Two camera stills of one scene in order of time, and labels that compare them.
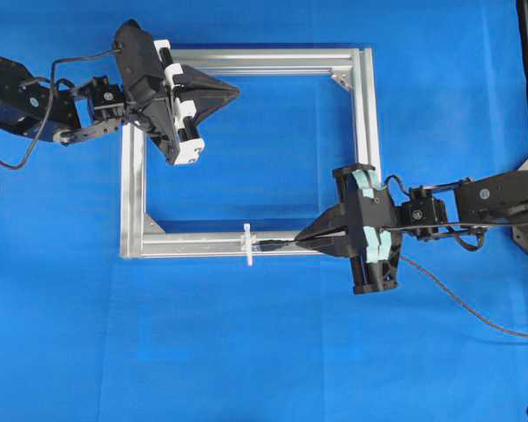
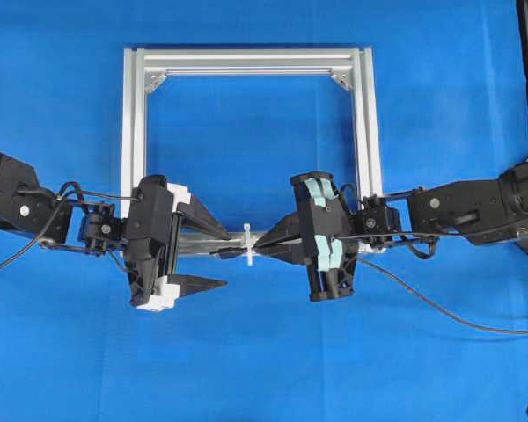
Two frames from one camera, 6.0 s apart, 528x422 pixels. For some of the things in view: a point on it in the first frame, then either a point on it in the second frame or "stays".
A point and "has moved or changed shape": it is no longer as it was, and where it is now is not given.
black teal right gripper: x=374 y=236 → x=328 y=228
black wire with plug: x=283 y=243 has moved or changed shape
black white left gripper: x=172 y=98 → x=152 y=212
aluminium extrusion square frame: x=142 y=239 stays
